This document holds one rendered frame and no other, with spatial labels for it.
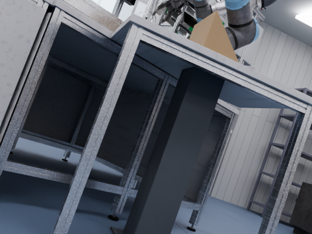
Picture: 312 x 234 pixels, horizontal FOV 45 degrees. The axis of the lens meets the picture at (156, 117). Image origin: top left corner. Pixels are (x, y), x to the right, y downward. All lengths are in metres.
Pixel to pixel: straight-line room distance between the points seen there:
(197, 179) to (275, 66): 4.18
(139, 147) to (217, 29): 0.76
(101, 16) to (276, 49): 5.05
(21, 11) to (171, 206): 1.01
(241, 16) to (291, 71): 5.02
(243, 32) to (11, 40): 1.01
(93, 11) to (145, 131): 0.67
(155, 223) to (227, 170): 4.57
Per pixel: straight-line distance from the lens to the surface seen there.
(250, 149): 6.37
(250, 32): 1.86
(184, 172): 1.70
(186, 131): 1.68
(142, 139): 2.02
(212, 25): 1.65
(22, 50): 1.60
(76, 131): 3.83
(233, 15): 1.81
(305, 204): 5.26
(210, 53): 1.49
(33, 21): 1.61
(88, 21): 1.72
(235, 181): 6.32
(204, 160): 2.68
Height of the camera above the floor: 0.44
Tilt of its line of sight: 4 degrees up
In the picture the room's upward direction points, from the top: 20 degrees clockwise
